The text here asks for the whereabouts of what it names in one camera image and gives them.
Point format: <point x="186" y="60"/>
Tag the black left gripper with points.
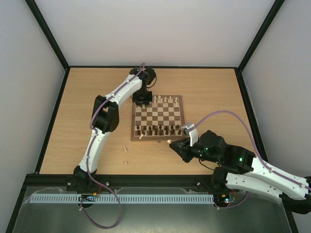
<point x="146" y="101"/>

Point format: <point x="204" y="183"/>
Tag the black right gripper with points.
<point x="187" y="150"/>

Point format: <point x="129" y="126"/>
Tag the black enclosure frame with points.
<point x="120" y="78"/>

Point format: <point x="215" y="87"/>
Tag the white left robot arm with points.
<point x="105" y="119"/>

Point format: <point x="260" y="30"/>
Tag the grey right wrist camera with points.
<point x="190" y="130"/>

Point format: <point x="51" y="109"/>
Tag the white slotted cable duct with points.
<point x="122" y="198"/>

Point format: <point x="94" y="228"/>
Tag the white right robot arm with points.
<point x="240" y="169"/>

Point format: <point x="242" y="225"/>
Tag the clear plastic sheet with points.
<point x="270" y="194"/>

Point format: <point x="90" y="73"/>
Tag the wooden chess board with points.
<point x="159" y="121"/>

